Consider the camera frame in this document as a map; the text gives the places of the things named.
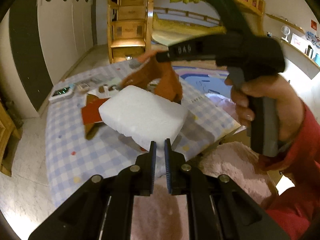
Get white foam block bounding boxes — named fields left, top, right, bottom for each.
left=99, top=86, right=188, bottom=150

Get orange fuzzy fabric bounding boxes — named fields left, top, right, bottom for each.
left=119, top=50, right=183, bottom=103

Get red sleeve forearm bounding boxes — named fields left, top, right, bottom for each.
left=259, top=106, right=319, bottom=239

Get right hand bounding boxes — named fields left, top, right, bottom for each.
left=225, top=75, right=304, bottom=142

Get pink fluffy cushion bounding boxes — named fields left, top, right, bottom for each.
left=131, top=141, right=273, bottom=240

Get rainbow oval rug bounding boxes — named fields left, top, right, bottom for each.
left=173, top=66, right=231, bottom=98

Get white desk fan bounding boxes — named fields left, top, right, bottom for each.
left=281, top=25, right=291, bottom=42

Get checkered blue tablecloth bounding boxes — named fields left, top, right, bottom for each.
left=44, top=59, right=242, bottom=209

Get wooden bunk bed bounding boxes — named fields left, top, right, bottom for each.
left=151, top=0, right=265, bottom=49

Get yellow bed quilt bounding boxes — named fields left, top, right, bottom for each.
left=152, top=14, right=226, bottom=46

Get white digital clock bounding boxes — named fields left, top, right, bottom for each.
left=49, top=86, right=74, bottom=102

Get wooden stair drawers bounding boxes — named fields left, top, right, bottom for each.
left=107, top=0, right=154, bottom=63

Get wooden corner cabinet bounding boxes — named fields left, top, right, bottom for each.
left=1, top=101, right=23, bottom=177

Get white wardrobe with round holes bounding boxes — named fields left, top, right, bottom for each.
left=9, top=0, right=95, bottom=118

